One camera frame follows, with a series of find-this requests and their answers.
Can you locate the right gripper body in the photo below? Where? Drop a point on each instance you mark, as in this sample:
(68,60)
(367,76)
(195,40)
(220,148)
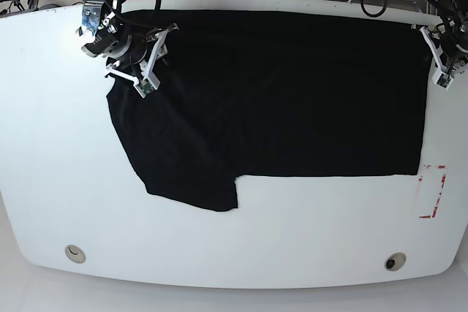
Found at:
(113,39)

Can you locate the black T-shirt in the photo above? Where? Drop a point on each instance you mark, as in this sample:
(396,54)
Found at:
(276,94)

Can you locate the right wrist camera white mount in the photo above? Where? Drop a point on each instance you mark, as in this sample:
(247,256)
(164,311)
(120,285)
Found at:
(146,67)

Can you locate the right table cable grommet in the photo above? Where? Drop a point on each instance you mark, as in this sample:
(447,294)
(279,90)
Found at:
(395,262)

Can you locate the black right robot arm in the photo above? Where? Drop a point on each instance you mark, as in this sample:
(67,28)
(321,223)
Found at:
(144,22)

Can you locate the table cable grommet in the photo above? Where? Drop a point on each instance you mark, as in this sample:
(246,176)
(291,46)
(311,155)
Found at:
(395,262)
(75,254)

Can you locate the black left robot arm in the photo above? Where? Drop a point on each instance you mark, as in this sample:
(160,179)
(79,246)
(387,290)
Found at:
(449,8)

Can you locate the left table cable grommet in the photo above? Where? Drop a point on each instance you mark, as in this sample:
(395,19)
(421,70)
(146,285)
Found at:
(75,254)

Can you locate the red tape rectangle marking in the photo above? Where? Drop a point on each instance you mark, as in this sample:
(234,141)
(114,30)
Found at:
(429,190)

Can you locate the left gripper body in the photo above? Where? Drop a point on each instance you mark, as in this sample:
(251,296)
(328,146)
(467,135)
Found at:
(453,41)

